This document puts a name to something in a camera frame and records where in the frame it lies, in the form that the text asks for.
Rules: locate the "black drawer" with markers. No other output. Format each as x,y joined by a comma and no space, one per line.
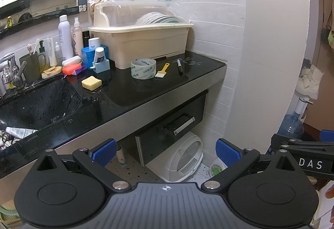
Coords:
169,127

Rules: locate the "white toothpaste tube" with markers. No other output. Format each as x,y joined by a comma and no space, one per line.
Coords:
99,54

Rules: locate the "chrome faucet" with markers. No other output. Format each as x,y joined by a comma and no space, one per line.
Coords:
11,70

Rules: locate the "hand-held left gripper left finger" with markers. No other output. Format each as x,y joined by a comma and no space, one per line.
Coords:
104,151

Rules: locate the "orange soap bar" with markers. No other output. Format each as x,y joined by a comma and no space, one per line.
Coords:
71,70

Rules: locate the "white slim bottle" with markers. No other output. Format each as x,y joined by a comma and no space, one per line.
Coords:
120,154

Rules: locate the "stack of white plates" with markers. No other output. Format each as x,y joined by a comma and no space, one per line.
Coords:
156,19

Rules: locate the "small white dropper bottle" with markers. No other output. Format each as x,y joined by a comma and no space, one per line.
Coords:
58,54

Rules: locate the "blue water jug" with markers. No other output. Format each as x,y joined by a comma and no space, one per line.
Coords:
291,127

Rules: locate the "green pump bottle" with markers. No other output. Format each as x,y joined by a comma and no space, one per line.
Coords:
42,55

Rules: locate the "black sink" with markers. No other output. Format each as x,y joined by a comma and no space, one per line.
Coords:
39,106

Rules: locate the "white tube with blue print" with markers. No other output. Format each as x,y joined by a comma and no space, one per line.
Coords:
21,132

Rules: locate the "white jar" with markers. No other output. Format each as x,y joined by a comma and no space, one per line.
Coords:
94,43

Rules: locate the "white water pump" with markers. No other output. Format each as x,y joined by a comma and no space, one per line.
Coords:
302,105

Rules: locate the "small yellow brush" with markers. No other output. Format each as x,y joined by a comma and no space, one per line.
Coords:
162,70

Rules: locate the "beige dish rack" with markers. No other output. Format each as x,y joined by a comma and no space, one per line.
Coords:
141,36

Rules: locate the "white litter box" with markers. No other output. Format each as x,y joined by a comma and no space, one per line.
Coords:
182,158

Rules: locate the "clear tape roll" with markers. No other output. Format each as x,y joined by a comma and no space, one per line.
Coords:
143,68

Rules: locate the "hanging dark bag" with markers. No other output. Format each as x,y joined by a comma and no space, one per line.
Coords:
325,34

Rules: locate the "pink spray bottle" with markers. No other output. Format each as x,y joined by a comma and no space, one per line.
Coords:
77,38

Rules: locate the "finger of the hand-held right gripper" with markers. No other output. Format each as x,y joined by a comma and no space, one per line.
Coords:
326,135

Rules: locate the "white soap bar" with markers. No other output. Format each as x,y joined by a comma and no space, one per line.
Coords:
71,61

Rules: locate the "white crumpled cloth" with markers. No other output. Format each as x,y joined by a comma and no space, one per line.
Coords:
310,80

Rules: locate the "light blue toothpaste holder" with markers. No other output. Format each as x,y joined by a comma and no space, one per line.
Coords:
101,66

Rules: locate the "green patterned dish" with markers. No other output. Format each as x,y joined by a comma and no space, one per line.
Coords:
216,169

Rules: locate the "blue box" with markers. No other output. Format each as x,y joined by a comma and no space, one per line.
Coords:
87,55

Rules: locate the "tall white spray bottle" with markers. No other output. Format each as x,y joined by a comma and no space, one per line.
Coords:
65,38

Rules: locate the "thin black bottle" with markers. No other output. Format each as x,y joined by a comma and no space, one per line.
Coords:
85,38

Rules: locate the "white cosmetic tube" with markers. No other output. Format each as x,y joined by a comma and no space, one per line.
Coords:
52,53

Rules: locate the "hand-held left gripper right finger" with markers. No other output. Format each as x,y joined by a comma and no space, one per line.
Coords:
226,152

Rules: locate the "black wall shelf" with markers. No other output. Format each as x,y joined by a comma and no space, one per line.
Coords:
31,21

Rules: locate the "yellow sponge block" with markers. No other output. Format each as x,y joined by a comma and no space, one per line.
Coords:
91,83

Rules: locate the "purple packet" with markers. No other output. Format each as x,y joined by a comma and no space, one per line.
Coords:
81,70

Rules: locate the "dark green cup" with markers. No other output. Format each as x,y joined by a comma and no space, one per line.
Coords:
30,67

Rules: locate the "black marker pen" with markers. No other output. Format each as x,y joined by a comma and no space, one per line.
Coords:
180,67

